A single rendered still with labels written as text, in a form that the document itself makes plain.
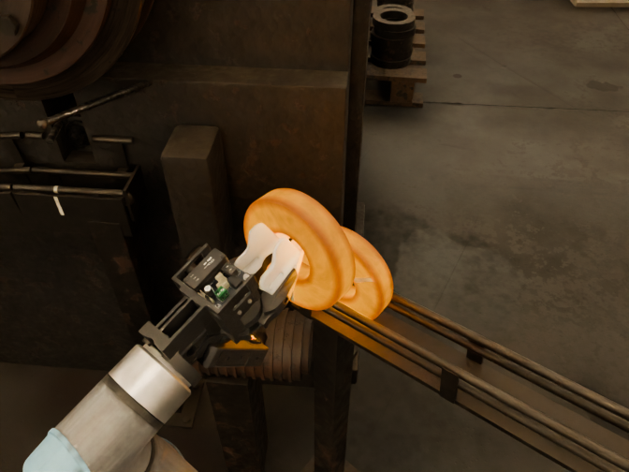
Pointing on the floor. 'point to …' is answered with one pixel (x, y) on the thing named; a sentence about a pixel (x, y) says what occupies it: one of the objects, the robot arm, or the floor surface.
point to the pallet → (396, 53)
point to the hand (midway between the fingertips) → (297, 239)
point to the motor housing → (291, 356)
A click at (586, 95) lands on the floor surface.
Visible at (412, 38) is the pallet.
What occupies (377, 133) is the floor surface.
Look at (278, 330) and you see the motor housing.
